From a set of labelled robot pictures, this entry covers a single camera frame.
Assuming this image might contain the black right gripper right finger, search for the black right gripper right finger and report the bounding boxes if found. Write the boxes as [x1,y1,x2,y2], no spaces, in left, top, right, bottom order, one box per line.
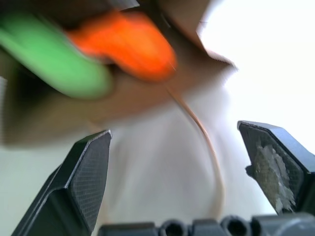
[237,120,315,215]

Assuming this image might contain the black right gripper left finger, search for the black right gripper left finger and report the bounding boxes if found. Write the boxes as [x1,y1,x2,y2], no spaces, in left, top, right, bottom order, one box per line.
[11,129,112,236]

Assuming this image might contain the brown cardboard box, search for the brown cardboard box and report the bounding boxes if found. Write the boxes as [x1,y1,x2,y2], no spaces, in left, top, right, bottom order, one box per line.
[0,0,239,146]

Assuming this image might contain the green plastic object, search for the green plastic object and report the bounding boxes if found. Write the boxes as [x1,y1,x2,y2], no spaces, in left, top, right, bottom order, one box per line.
[0,11,114,100]

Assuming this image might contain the orange plastic object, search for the orange plastic object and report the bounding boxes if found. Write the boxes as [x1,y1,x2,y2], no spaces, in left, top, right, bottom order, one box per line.
[65,11,178,83]

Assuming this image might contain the brown paper bag handle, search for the brown paper bag handle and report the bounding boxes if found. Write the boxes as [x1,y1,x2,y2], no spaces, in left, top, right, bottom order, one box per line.
[164,82,226,219]

